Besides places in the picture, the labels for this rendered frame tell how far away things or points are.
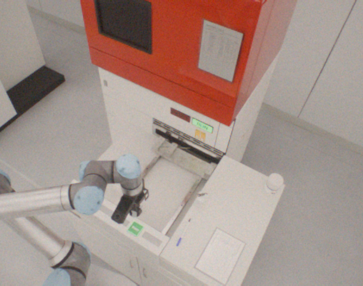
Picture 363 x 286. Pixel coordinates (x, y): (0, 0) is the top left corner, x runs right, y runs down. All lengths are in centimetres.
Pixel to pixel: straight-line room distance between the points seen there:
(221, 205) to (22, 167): 196
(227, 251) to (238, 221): 15
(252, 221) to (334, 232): 142
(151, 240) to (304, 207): 168
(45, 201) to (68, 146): 205
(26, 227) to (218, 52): 92
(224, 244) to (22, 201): 83
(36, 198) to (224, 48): 79
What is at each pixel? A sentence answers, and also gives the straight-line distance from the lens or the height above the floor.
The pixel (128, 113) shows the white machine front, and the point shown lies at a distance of 185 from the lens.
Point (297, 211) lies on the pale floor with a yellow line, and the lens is 272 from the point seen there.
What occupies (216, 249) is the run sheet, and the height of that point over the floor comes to 97.
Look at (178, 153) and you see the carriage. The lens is 169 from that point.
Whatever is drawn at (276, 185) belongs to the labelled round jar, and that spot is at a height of 106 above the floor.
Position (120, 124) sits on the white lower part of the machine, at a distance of 199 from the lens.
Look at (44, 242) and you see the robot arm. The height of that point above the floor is 118.
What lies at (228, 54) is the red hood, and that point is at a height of 159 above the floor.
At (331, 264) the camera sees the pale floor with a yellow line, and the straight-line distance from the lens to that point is 265.
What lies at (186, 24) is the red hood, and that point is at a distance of 119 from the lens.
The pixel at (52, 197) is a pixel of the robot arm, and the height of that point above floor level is 148.
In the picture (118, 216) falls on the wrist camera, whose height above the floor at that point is 125.
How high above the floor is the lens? 224
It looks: 51 degrees down
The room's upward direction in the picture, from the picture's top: 6 degrees clockwise
